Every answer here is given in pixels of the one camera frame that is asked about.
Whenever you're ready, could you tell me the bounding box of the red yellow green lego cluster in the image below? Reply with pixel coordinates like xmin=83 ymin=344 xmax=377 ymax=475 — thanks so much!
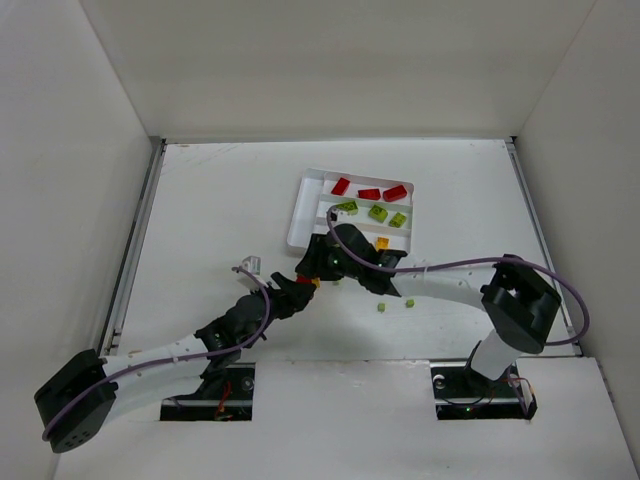
xmin=296 ymin=275 xmax=321 ymax=288

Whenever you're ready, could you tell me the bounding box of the long green lego brick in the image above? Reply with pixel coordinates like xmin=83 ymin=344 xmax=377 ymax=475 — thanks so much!
xmin=335 ymin=200 xmax=359 ymax=216

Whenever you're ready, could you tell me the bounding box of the yellow rounded lego brick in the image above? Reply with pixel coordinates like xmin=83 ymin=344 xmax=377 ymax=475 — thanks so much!
xmin=375 ymin=237 xmax=390 ymax=250

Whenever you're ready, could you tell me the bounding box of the long red lego brick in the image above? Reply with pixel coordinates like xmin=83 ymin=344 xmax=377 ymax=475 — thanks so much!
xmin=382 ymin=184 xmax=408 ymax=203

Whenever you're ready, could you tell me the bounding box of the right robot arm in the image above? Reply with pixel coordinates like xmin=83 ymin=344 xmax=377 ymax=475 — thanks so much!
xmin=296 ymin=224 xmax=561 ymax=382

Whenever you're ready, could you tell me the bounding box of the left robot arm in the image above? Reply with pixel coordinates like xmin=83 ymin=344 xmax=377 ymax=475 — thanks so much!
xmin=34 ymin=273 xmax=316 ymax=454

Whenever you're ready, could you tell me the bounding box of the white divided sorting tray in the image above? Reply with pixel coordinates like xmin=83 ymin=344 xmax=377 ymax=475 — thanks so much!
xmin=286 ymin=169 xmax=414 ymax=256

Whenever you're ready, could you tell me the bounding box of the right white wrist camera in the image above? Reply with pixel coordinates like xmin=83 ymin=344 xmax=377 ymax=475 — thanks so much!
xmin=327 ymin=208 xmax=348 ymax=224

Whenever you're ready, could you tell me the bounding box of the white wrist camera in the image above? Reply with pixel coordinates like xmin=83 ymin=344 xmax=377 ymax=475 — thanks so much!
xmin=327 ymin=208 xmax=348 ymax=224
xmin=239 ymin=255 xmax=261 ymax=290

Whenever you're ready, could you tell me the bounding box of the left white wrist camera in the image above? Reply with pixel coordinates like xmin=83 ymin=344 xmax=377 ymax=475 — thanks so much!
xmin=239 ymin=255 xmax=261 ymax=290

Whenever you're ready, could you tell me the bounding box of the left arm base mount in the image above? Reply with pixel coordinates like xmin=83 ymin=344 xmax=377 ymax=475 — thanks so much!
xmin=159 ymin=363 xmax=256 ymax=423

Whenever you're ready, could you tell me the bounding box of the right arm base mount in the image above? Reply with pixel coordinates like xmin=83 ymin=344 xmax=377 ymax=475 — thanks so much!
xmin=430 ymin=362 xmax=538 ymax=421

